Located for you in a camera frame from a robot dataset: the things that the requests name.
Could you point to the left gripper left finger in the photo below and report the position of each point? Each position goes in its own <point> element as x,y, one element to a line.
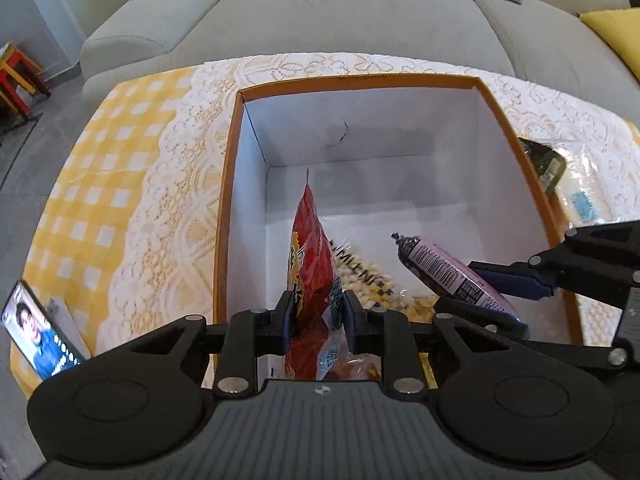
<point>250,335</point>

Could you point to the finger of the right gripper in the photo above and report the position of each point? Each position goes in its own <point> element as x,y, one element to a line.
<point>520,279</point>
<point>505,324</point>

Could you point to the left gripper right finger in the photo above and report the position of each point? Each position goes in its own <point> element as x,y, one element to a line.
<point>388,335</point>

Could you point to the yellow pasta snack bag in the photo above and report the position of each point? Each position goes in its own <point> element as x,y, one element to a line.
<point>376,289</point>

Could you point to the pink sausage stick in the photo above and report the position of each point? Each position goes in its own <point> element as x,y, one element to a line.
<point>448,277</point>

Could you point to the orange stick snack bag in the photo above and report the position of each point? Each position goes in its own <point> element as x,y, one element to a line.
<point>368,367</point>

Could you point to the clear bag of crackers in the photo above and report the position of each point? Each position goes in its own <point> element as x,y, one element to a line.
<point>582,193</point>

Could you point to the red snack bag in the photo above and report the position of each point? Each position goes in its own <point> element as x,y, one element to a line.
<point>317,293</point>

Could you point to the black snack packet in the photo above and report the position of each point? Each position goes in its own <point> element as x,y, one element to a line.
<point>549,164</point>

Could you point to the white lace tablecloth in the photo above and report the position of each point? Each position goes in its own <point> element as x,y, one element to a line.
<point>165,267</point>

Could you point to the orange cardboard box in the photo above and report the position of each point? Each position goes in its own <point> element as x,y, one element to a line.
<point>415,154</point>

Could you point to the smartphone on stand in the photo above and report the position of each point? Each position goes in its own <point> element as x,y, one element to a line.
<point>40,341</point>

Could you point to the yellow checkered tablecloth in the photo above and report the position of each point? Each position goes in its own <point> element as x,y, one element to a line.
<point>80,237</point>

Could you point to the yellow cushion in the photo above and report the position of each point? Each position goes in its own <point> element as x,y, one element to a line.
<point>620,30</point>

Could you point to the grey sofa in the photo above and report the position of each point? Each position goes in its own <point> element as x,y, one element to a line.
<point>542,41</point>

